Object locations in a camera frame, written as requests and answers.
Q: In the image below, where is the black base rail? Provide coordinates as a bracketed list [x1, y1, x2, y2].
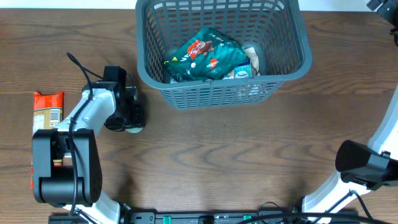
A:
[48, 210, 292, 224]

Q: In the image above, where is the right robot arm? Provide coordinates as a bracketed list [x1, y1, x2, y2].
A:
[294, 91, 397, 223]

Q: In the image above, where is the green coffee mix bag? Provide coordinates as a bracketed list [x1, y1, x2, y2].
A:
[163, 27, 249, 82]

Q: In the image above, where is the green lidded jar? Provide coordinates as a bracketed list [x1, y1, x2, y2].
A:
[125, 125, 145, 134]

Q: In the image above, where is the grey plastic basket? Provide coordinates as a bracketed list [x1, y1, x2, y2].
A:
[135, 0, 312, 109]

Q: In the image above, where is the tissue multipack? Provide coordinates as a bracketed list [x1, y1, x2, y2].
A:
[223, 60, 252, 80]

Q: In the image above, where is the red and gold pasta packet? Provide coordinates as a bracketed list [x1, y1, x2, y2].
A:
[29, 91, 65, 190]

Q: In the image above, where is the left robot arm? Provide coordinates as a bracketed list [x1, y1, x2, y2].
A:
[32, 65, 145, 223]

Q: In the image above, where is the white brown snack bag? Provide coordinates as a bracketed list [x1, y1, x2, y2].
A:
[244, 47, 260, 77]

